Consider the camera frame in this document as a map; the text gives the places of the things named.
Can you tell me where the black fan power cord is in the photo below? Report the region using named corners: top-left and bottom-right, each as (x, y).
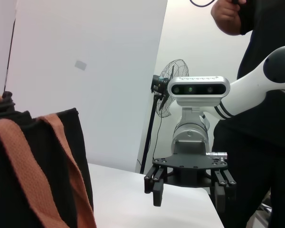
top-left (135, 116), bottom-right (162, 167)

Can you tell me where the white flat ribbon cable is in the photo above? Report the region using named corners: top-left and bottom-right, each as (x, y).
top-left (199, 113), bottom-right (211, 131)

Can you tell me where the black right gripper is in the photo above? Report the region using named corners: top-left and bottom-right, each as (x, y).
top-left (144, 140), bottom-right (238, 214)

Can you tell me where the black pedestal fan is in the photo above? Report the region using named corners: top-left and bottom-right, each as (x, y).
top-left (139, 58), bottom-right (190, 174)

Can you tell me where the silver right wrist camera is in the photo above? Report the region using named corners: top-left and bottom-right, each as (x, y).
top-left (167, 75), bottom-right (231, 107)

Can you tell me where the person's hand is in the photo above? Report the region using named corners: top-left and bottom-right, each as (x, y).
top-left (210, 0), bottom-right (243, 36)

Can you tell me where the person in black clothes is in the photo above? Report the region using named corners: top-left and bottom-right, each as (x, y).
top-left (211, 0), bottom-right (285, 228)

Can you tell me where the white backdrop panel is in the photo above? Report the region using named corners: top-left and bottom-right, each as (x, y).
top-left (4, 0), bottom-right (168, 171)

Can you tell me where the thin black hanging cable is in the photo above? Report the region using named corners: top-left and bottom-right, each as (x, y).
top-left (189, 0), bottom-right (216, 8)

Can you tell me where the black bag with orange straps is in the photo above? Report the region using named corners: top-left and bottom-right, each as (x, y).
top-left (0, 91), bottom-right (97, 228)

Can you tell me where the grey tape patch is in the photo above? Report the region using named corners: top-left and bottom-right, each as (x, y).
top-left (75, 60), bottom-right (87, 71)

